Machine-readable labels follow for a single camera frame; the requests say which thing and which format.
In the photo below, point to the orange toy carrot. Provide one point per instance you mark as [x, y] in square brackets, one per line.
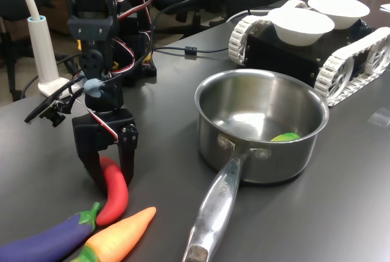
[122, 234]

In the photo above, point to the pale grey putty lump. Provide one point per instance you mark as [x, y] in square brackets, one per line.
[93, 86]

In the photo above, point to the white paper sheet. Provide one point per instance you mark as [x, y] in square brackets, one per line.
[386, 7]

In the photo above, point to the clear tape patch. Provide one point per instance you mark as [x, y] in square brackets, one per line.
[379, 117]

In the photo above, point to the green yellow toy corn cob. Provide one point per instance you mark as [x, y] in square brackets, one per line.
[286, 137]

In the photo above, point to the purple toy aubergine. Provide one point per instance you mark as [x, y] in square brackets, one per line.
[45, 240]

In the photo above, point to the black vehicle with white tracks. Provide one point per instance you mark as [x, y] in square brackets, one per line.
[274, 58]

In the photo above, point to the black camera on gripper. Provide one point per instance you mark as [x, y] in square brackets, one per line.
[56, 117]

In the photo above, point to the red toy chilli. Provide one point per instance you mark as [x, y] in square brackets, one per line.
[115, 195]

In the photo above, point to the white bowl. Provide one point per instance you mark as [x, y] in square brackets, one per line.
[341, 9]
[301, 30]

